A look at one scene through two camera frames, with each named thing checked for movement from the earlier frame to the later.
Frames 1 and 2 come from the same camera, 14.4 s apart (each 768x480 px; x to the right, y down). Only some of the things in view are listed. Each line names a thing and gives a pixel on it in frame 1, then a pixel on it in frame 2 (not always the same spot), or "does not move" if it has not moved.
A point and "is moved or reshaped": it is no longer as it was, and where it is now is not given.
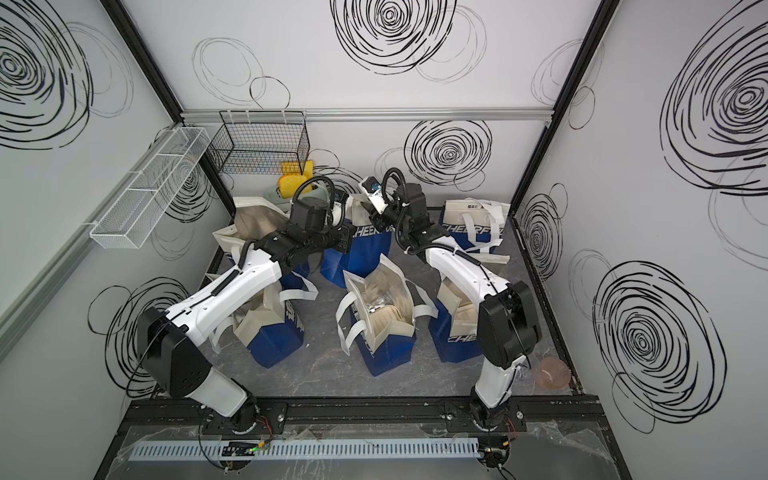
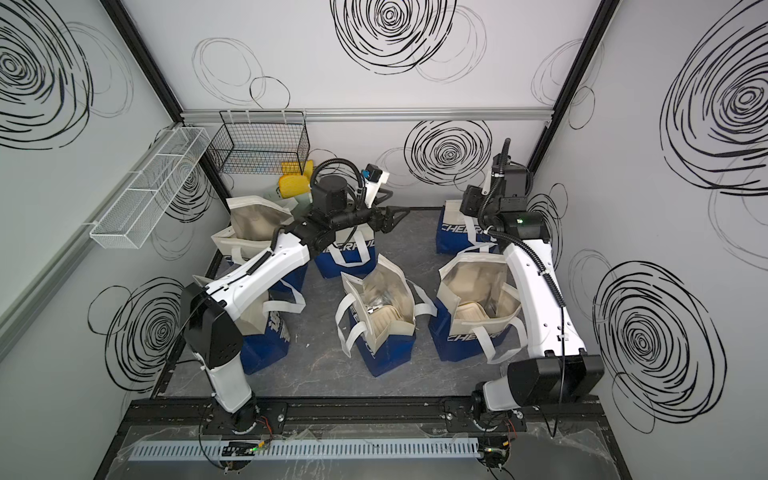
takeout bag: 381,316 does not move
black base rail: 418,415 does not move
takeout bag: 362,252 is moved or reshaped
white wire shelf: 144,204 does not move
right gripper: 378,219 to 471,194
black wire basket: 260,142 does not move
